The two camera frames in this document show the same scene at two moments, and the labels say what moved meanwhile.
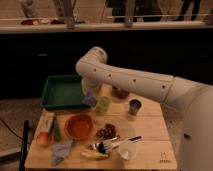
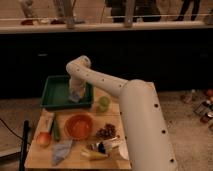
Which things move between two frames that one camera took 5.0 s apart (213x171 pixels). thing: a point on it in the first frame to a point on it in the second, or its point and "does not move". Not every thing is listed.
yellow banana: x=93 y=155 does not move
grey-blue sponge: x=90 y=100 to x=74 y=97
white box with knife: x=46 y=120 does not move
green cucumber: x=56 y=131 does not move
